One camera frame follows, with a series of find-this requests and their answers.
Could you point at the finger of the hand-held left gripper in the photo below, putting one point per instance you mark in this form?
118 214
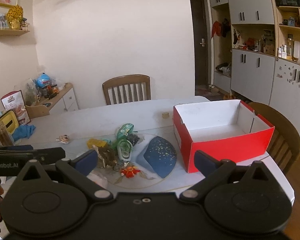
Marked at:
12 149
50 155

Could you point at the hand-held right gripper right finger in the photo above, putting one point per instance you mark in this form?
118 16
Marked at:
206 162

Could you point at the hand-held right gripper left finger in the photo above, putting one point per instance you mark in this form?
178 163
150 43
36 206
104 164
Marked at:
86 162

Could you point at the white tissue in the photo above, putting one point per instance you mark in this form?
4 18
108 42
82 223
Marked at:
97 178

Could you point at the cartoon face toy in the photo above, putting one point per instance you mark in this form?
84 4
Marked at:
63 139

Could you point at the brown packet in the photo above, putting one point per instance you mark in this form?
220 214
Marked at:
107 156

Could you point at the red shoe box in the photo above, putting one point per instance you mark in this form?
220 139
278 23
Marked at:
227 150

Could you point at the red orange toy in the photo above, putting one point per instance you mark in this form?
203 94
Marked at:
130 172

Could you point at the green plastic packet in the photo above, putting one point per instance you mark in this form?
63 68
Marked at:
125 129

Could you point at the clear bag of dark pieces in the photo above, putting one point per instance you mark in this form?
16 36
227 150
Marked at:
134 138

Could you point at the blue cloth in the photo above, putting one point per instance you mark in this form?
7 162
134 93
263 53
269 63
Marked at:
23 131

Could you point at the yellow teal tissue box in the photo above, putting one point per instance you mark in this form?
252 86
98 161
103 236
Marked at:
5 120

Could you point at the wooden tray box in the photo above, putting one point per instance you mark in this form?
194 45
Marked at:
37 110

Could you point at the red white snack bag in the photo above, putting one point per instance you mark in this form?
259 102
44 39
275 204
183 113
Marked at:
13 102

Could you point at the white wooden sideboard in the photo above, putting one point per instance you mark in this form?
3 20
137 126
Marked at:
67 100

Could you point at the clear plastic bag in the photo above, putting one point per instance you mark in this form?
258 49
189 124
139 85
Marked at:
31 92

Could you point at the small tan round object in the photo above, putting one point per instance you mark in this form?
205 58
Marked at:
165 115

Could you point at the dark door rug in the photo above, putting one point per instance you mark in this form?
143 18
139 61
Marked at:
210 95

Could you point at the orange slippers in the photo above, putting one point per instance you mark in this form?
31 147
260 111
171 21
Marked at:
228 96

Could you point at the blue round toy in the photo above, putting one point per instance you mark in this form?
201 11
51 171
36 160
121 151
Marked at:
43 80

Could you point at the wooden slatted chair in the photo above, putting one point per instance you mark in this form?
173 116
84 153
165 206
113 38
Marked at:
126 80
285 135

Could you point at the dark door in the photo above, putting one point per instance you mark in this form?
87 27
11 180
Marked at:
201 55

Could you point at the red ornament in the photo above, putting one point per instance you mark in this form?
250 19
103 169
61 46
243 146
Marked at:
250 42

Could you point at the golden ornament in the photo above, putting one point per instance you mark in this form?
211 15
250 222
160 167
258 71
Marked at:
14 16

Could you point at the red hanging cloth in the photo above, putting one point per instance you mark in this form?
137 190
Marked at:
216 28

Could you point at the dark hanging bag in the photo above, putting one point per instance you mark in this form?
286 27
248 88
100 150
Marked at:
225 27

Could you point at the clear glass bottle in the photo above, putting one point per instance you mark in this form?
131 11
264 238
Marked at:
289 46

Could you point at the grey wooden wall cabinet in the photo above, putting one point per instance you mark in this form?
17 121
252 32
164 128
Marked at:
252 65

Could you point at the wooden wall shelf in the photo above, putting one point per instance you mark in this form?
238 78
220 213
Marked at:
7 33

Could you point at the small photo frame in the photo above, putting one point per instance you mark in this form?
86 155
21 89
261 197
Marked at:
1 20

